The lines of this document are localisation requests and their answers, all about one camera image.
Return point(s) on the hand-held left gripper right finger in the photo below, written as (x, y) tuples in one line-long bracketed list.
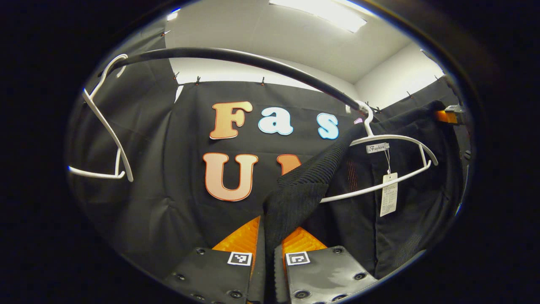
[(280, 278)]

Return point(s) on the black backdrop cloth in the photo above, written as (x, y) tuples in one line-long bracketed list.
[(168, 190)]

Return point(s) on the empty white clothes hanger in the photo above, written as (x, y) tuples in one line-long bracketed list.
[(109, 128)]

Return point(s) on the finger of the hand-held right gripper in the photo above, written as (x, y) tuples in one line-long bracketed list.
[(447, 117)]

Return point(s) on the black jacket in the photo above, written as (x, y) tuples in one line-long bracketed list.
[(303, 185)]

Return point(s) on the white paper price tag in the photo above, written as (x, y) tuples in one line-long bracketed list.
[(388, 196)]

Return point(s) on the white hanger with notches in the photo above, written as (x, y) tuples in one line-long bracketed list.
[(392, 137)]

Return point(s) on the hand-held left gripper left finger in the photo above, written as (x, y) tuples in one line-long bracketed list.
[(258, 278)]

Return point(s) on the black clothes rail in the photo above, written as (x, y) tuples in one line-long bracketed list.
[(211, 52)]

